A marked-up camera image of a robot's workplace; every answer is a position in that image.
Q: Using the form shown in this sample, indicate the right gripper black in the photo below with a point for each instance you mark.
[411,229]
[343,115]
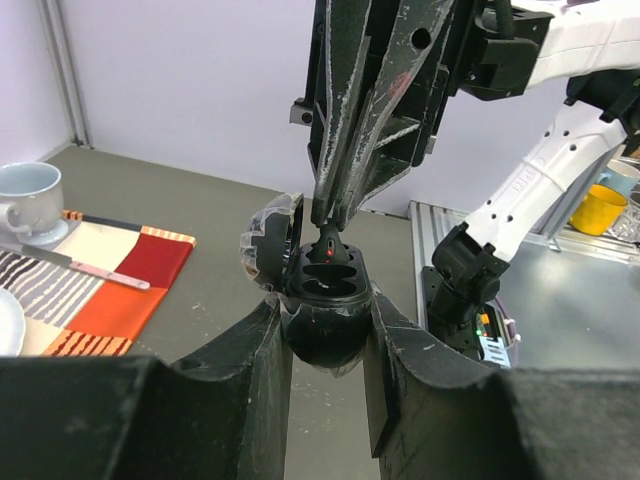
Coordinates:
[375,75]

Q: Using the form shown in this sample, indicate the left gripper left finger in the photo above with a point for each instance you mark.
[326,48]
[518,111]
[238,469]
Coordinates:
[220,412]

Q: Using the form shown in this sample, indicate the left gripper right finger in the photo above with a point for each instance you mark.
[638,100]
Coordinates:
[436,414]

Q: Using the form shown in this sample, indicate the black earbud case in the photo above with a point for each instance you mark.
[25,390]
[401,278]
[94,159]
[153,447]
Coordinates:
[325,309]

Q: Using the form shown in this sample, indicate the black earbud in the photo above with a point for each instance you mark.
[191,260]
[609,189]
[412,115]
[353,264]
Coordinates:
[329,249]

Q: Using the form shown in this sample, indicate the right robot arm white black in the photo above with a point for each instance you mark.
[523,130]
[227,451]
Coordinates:
[516,46]

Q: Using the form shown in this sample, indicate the colourful patchwork placemat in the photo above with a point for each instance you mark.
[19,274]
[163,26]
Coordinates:
[69,313]

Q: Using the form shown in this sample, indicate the white plate blue rim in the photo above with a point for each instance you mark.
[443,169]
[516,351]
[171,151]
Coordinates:
[12,325]

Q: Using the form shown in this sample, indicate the yellow mug background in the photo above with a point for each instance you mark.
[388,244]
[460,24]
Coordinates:
[600,207]

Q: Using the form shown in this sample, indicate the light blue mug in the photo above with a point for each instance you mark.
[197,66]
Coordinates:
[32,203]

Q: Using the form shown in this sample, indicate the knife with pink handle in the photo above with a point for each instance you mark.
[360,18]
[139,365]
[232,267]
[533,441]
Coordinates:
[69,263]

